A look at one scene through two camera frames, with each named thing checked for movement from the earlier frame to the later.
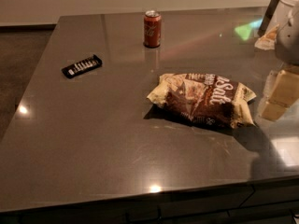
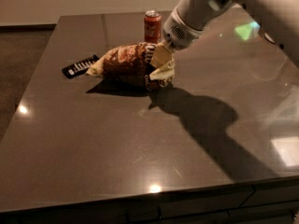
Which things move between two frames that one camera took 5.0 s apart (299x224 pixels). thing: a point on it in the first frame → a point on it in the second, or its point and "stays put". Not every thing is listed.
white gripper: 289,44 → 177,34
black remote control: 81,67 stays put
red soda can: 152,29 stays put
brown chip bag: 205,98 → 133,63
